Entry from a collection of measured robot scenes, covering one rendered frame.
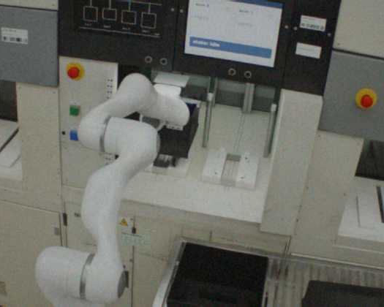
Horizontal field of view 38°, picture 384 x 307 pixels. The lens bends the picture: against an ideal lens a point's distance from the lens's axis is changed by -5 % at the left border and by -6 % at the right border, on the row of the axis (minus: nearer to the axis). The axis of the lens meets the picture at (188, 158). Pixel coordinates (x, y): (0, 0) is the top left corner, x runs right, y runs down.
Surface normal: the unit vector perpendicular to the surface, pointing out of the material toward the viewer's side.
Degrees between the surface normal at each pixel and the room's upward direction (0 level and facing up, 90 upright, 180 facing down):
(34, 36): 90
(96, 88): 90
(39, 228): 90
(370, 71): 90
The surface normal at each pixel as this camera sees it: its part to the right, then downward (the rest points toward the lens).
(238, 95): -0.18, 0.51
